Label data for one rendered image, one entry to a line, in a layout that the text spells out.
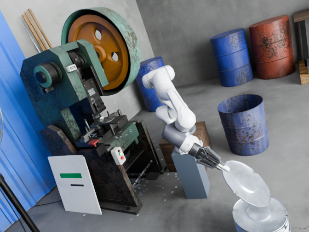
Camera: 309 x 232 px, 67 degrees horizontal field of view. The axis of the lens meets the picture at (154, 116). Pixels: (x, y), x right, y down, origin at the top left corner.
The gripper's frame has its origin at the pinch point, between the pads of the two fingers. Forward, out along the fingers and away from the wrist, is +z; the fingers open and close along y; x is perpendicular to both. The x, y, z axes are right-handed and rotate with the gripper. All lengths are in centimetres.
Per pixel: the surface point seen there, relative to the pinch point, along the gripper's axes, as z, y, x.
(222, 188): 26, -54, 51
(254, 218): 30.9, -17.0, -2.1
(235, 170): 7.2, -0.2, 4.3
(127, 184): -44, -84, 24
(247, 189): 14.9, 0.5, -5.9
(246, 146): 31, -31, 94
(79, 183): -84, -119, 23
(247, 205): 28.0, -20.1, 7.8
